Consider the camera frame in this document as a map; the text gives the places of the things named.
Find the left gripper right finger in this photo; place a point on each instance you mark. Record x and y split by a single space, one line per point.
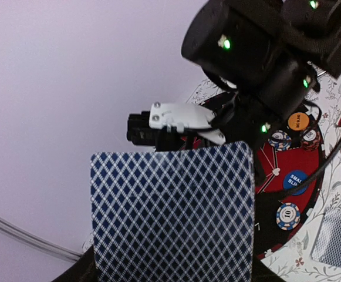
260 273

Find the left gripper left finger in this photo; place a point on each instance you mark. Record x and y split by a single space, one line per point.
84 270

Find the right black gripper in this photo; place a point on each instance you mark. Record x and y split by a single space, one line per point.
247 120

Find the orange big blind button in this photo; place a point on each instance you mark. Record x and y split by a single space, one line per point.
298 121

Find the blue ten poker chip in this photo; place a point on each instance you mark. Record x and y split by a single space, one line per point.
288 216

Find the red hundred poker chip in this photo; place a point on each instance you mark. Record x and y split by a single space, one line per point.
311 140

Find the blue small blind button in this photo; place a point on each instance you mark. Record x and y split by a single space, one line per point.
293 179

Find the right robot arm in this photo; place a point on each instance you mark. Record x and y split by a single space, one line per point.
270 54

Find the round red black poker mat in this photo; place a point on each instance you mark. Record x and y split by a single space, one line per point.
268 236

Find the left aluminium frame post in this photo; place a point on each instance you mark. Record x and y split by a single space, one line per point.
38 243

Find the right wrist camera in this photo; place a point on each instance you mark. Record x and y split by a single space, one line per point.
174 119

